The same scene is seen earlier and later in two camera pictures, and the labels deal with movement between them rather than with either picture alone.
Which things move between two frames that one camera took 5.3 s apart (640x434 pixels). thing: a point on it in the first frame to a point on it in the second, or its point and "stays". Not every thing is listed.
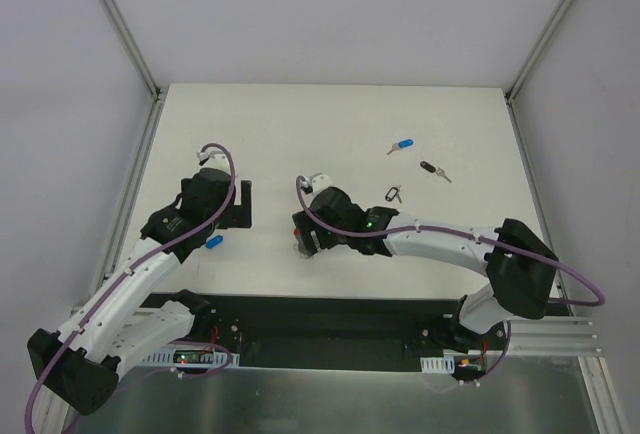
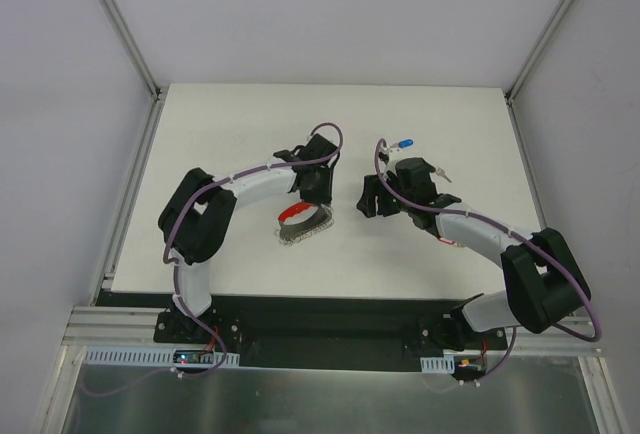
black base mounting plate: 328,331 stays
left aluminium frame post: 109,5 stays
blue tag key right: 401,144 stays
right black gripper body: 304,234 to 376,197
